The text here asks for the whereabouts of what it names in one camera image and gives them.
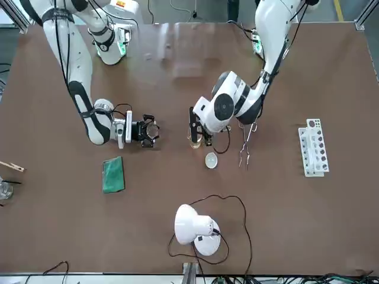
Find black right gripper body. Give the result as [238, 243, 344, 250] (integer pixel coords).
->
[131, 120, 147, 142]

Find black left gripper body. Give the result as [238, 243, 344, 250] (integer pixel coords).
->
[197, 118, 213, 147]

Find small clear glass beaker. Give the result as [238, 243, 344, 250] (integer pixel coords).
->
[146, 122, 160, 139]

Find glass beaker with amber liquid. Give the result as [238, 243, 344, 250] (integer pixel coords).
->
[187, 130, 205, 150]

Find small white dish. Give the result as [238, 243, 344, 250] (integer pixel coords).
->
[205, 152, 219, 170]

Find metal crucible tongs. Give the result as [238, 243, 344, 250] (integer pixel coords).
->
[238, 122, 258, 171]

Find white desk lamp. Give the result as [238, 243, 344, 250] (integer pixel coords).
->
[174, 204, 222, 257]

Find white test tube rack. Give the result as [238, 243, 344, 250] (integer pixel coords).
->
[298, 118, 330, 178]

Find wooden test tube clamp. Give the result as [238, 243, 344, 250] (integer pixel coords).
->
[0, 161, 26, 173]

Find person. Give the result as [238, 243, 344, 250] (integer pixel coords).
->
[227, 0, 240, 22]

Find clear glass burner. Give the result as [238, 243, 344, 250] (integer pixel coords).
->
[0, 177, 14, 202]

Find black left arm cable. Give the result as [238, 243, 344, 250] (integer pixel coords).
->
[212, 0, 314, 154]

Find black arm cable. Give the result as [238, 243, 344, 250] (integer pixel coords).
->
[53, 0, 134, 131]
[212, 0, 314, 154]

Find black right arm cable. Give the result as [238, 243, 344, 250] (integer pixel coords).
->
[53, 0, 134, 131]

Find black lamp cable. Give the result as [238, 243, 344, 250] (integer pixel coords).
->
[168, 194, 253, 277]

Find aluminium frame post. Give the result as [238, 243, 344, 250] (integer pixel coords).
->
[182, 262, 199, 284]

